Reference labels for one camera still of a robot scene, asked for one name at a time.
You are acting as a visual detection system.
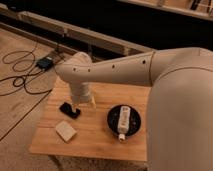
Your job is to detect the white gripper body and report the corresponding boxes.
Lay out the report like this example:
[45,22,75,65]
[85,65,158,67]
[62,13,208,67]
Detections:
[69,83,91,104]

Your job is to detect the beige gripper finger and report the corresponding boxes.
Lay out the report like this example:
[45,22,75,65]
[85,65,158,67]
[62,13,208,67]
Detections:
[73,103,79,110]
[90,97,96,108]

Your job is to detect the white plastic bottle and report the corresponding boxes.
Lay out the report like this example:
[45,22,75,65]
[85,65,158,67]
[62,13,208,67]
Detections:
[117,106,131,141]

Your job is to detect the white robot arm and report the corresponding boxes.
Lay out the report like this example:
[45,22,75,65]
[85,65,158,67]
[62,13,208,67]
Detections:
[56,47,213,171]

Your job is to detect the black smartphone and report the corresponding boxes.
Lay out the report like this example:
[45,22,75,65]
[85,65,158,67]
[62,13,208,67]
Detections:
[59,102,81,119]

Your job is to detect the beige square sponge block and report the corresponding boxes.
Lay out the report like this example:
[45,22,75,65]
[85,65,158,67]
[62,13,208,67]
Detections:
[55,121,77,142]

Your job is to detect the black round bowl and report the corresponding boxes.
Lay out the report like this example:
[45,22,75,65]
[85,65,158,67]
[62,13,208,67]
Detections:
[107,105,141,136]

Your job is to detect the wooden folding table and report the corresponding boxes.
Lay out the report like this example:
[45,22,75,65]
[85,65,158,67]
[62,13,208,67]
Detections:
[29,80,149,161]

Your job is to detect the blue power box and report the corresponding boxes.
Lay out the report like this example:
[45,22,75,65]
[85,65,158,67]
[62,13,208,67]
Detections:
[36,57,54,71]

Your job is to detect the long wooden floor beam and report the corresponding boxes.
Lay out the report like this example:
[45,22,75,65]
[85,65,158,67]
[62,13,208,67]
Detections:
[0,3,153,56]

